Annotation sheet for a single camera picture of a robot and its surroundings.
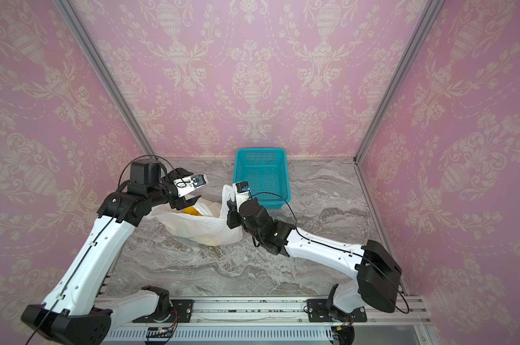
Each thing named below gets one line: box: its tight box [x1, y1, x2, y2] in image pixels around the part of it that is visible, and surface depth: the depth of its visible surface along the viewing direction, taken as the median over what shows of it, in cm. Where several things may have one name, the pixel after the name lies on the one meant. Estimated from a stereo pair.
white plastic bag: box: [147, 184, 244, 246], surface depth 80 cm
